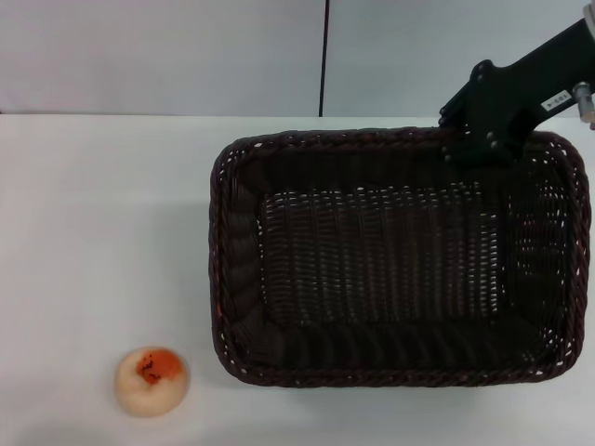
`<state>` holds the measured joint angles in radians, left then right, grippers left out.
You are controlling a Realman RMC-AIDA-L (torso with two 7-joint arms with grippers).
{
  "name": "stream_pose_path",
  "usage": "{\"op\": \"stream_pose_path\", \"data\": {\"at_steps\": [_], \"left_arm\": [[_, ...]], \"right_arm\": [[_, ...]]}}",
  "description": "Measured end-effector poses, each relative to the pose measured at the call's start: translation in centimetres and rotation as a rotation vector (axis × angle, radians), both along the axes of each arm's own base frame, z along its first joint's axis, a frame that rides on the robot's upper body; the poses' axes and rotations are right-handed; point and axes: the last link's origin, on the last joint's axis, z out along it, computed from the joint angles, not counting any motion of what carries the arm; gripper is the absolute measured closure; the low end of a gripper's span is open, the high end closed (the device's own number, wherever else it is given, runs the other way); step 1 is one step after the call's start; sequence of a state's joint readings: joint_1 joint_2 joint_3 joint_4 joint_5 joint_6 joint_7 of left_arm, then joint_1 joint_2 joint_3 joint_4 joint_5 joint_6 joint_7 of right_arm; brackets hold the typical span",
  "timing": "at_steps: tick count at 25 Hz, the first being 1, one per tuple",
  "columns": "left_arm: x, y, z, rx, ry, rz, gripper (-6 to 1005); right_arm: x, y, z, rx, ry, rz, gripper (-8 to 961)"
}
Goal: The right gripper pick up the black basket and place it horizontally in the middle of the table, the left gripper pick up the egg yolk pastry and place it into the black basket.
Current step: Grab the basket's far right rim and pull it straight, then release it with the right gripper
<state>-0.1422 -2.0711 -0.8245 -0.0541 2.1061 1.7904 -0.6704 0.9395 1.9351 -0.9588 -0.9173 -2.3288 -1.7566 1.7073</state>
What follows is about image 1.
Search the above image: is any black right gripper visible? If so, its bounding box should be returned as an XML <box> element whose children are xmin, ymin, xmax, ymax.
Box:
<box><xmin>438</xmin><ymin>18</ymin><xmax>595</xmax><ymax>170</ymax></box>

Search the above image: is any dark brown woven basket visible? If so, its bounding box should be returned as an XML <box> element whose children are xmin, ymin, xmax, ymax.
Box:
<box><xmin>207</xmin><ymin>125</ymin><xmax>591</xmax><ymax>389</ymax></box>

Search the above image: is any silver metal connector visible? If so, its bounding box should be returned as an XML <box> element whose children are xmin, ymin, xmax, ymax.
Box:
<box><xmin>572</xmin><ymin>81</ymin><xmax>595</xmax><ymax>132</ymax></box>

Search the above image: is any round bun with orange topping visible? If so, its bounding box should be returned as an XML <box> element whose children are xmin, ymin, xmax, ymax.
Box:
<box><xmin>113</xmin><ymin>346</ymin><xmax>191</xmax><ymax>418</ymax></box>

